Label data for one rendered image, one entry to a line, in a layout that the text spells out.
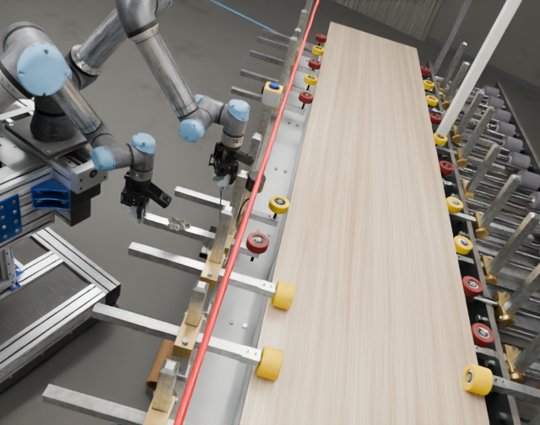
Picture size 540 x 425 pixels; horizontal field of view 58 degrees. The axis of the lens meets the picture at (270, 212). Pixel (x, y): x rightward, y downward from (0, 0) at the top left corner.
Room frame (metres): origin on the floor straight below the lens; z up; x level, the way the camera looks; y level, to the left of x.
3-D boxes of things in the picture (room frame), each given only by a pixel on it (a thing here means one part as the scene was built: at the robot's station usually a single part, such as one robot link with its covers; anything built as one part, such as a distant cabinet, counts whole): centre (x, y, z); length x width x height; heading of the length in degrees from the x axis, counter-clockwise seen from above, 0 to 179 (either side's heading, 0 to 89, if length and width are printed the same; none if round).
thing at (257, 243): (1.29, 0.01, 0.85); 0.08 x 0.08 x 0.11
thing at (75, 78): (1.37, 0.81, 1.20); 0.13 x 0.12 x 0.14; 177
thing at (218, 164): (1.45, 0.21, 1.09); 0.09 x 0.08 x 0.12; 133
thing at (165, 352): (1.27, 0.25, 0.04); 0.30 x 0.08 x 0.08; 2
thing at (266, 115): (1.84, 0.14, 0.92); 0.05 x 0.04 x 0.45; 2
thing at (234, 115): (1.46, 0.21, 1.25); 0.09 x 0.08 x 0.11; 87
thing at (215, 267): (1.05, 0.12, 0.94); 0.13 x 0.06 x 0.05; 2
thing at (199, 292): (0.83, 0.11, 0.88); 0.03 x 0.03 x 0.48; 2
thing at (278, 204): (1.54, -0.02, 0.85); 0.08 x 0.08 x 0.11
